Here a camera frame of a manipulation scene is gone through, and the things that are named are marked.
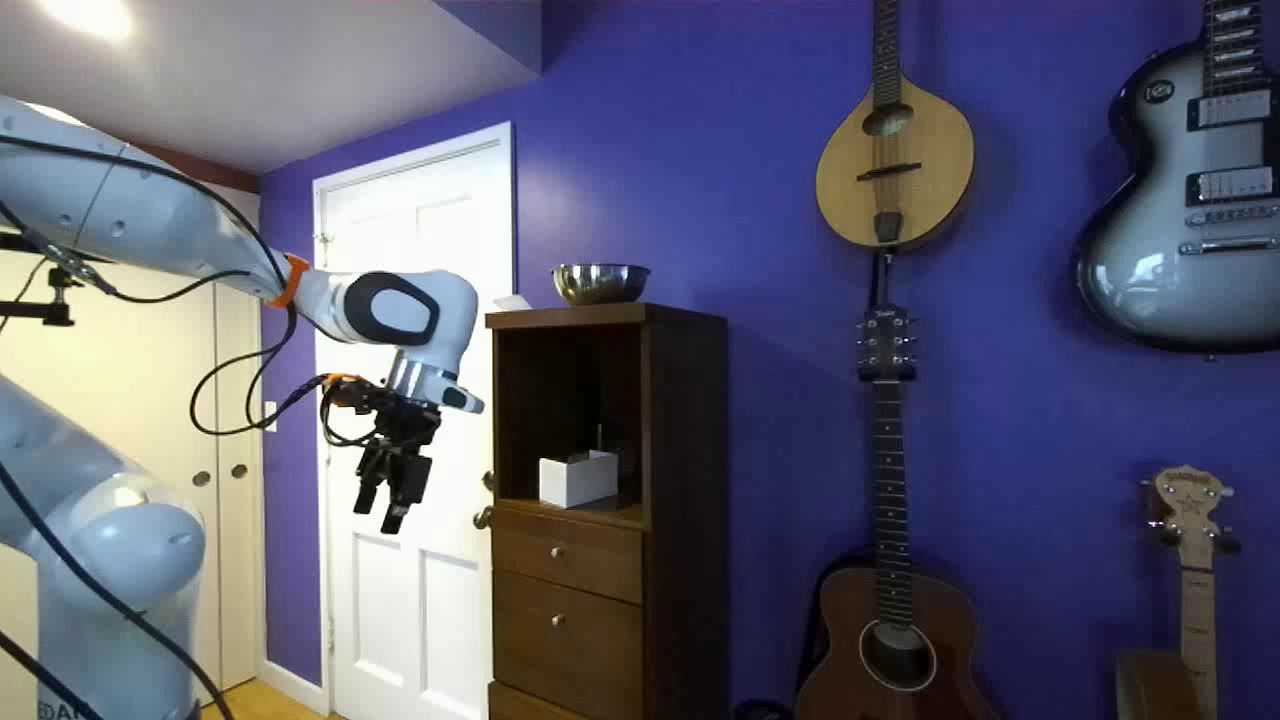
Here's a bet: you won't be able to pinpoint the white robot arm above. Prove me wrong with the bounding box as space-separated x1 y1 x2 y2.
0 96 478 720

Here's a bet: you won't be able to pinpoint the white panel door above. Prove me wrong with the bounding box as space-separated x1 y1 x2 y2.
310 124 512 720

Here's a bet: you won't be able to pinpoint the grey electric guitar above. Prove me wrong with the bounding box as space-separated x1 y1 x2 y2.
1075 0 1280 351

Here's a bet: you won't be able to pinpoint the brown acoustic guitar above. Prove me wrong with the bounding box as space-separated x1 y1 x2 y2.
792 253 1001 720

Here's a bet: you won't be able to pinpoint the white paper card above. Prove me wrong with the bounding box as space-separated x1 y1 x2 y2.
487 298 530 311

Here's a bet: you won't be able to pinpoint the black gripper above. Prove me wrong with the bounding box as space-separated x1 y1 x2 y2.
353 392 440 537

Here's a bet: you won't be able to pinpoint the tan round mandolin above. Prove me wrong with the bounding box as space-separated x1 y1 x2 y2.
816 0 975 249

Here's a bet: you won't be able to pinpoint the white closet doors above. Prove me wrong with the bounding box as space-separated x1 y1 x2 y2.
0 265 264 689

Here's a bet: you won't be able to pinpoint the small white box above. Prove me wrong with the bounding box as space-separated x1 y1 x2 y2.
534 453 619 510

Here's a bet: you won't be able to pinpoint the silver metal bowl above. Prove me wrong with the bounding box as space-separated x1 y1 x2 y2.
552 265 648 303

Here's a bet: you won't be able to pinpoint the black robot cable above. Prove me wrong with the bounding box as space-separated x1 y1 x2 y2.
0 134 353 720

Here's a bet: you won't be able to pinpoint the brown wooden cabinet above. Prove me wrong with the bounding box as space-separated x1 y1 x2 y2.
487 303 729 720

